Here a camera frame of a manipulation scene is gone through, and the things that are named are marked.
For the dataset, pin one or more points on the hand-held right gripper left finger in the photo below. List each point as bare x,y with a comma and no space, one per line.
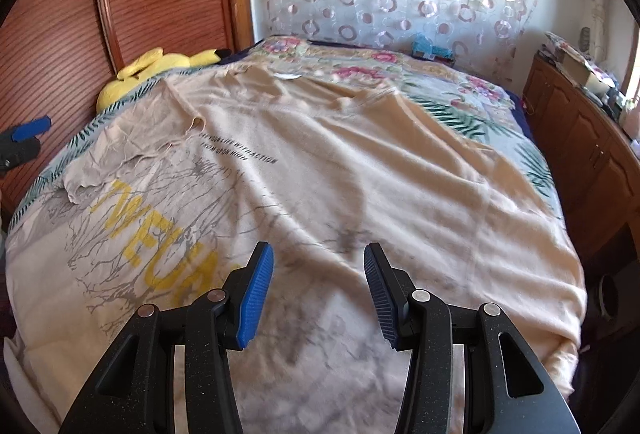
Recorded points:
257,294

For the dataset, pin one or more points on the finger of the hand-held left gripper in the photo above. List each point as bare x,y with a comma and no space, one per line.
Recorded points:
31,127
17,151

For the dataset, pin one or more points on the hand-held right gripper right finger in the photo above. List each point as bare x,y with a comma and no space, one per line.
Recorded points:
382,304

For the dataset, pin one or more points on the beige printed t-shirt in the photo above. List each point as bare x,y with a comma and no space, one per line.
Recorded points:
350,153

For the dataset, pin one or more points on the yellow plush toy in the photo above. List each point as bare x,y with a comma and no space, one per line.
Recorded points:
130,73

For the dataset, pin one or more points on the dark round container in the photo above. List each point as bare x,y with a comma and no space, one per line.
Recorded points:
610,294

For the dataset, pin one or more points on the floral leaf printed blanket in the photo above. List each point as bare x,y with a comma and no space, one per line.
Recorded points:
450,83

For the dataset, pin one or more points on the blue toy box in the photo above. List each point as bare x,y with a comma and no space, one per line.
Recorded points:
432,48

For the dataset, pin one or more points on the wooden cabinet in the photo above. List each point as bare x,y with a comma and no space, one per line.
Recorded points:
575,123

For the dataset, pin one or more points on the open cardboard box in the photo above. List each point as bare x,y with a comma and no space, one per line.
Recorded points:
575,58

